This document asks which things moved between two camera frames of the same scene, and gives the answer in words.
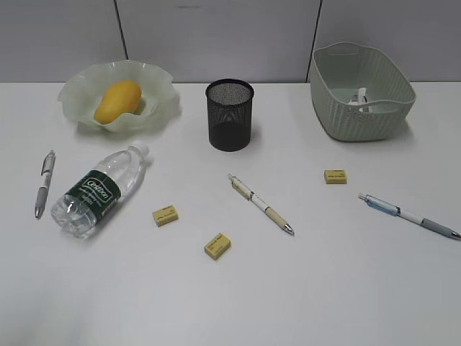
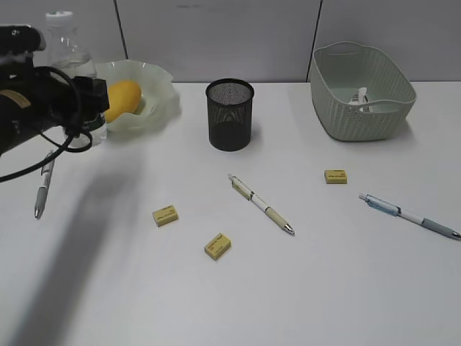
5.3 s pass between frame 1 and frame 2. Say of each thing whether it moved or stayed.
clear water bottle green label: moved
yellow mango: stayed
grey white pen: stayed
